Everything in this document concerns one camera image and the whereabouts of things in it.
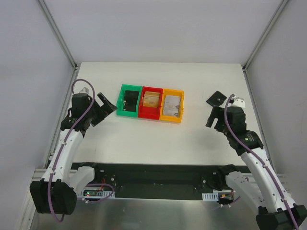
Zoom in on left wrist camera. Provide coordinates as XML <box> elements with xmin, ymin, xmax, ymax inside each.
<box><xmin>79</xmin><ymin>87</ymin><xmax>90</xmax><ymax>94</ymax></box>

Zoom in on white cable duct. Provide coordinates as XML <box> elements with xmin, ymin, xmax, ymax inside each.
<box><xmin>77</xmin><ymin>189</ymin><xmax>116</xmax><ymax>199</ymax></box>
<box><xmin>202</xmin><ymin>192</ymin><xmax>219</xmax><ymax>202</ymax></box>

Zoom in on red plastic bin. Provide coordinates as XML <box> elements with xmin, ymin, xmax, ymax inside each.
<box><xmin>138</xmin><ymin>86</ymin><xmax>163</xmax><ymax>120</ymax></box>

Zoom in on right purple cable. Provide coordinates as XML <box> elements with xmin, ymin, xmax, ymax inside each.
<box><xmin>224</xmin><ymin>93</ymin><xmax>300</xmax><ymax>230</ymax></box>

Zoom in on silver VIP cards stack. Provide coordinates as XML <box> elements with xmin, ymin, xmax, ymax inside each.
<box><xmin>163</xmin><ymin>95</ymin><xmax>181</xmax><ymax>117</ymax></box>

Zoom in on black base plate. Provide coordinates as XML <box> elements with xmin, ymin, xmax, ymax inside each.
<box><xmin>69</xmin><ymin>162</ymin><xmax>255</xmax><ymax>201</ymax></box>

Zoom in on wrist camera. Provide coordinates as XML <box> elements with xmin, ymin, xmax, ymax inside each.
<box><xmin>230</xmin><ymin>95</ymin><xmax>246</xmax><ymax>108</ymax></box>
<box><xmin>79</xmin><ymin>87</ymin><xmax>90</xmax><ymax>94</ymax></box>

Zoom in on left white cable duct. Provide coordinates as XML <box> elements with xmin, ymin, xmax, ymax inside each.
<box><xmin>77</xmin><ymin>189</ymin><xmax>116</xmax><ymax>199</ymax></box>

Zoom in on aluminium frame post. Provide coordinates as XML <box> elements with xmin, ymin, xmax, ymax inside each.
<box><xmin>242</xmin><ymin>0</ymin><xmax>291</xmax><ymax>72</ymax></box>
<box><xmin>36</xmin><ymin>0</ymin><xmax>78</xmax><ymax>70</ymax></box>

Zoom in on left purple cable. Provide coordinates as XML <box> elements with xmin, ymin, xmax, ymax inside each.
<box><xmin>47</xmin><ymin>78</ymin><xmax>96</xmax><ymax>223</ymax></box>

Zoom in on left aluminium frame post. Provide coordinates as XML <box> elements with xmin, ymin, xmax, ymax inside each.
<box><xmin>36</xmin><ymin>0</ymin><xmax>78</xmax><ymax>70</ymax></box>

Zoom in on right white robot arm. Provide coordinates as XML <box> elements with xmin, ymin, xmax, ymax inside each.
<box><xmin>206</xmin><ymin>106</ymin><xmax>307</xmax><ymax>230</ymax></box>

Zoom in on green plastic bin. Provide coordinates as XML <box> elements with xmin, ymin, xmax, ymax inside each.
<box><xmin>116</xmin><ymin>84</ymin><xmax>142</xmax><ymax>118</ymax></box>

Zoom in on right aluminium frame post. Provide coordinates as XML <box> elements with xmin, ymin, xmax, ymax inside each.
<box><xmin>242</xmin><ymin>0</ymin><xmax>291</xmax><ymax>72</ymax></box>

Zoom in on purple cable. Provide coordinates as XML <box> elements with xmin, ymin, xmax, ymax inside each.
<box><xmin>224</xmin><ymin>93</ymin><xmax>300</xmax><ymax>230</ymax></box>
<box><xmin>47</xmin><ymin>78</ymin><xmax>96</xmax><ymax>223</ymax></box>

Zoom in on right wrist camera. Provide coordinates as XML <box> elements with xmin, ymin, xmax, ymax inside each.
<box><xmin>230</xmin><ymin>95</ymin><xmax>246</xmax><ymax>108</ymax></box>

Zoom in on gold cards stack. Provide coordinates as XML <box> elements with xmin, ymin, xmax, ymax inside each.
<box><xmin>142</xmin><ymin>91</ymin><xmax>160</xmax><ymax>108</ymax></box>

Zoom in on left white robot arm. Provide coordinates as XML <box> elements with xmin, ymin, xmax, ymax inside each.
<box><xmin>30</xmin><ymin>92</ymin><xmax>117</xmax><ymax>215</ymax></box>

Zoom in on right white cable duct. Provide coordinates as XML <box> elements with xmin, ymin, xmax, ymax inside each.
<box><xmin>202</xmin><ymin>192</ymin><xmax>219</xmax><ymax>202</ymax></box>

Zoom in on yellow plastic bin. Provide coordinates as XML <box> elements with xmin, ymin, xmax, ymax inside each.
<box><xmin>160</xmin><ymin>89</ymin><xmax>184</xmax><ymax>124</ymax></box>

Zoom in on black card holder wallet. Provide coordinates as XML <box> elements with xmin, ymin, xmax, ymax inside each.
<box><xmin>206</xmin><ymin>91</ymin><xmax>227</xmax><ymax>106</ymax></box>

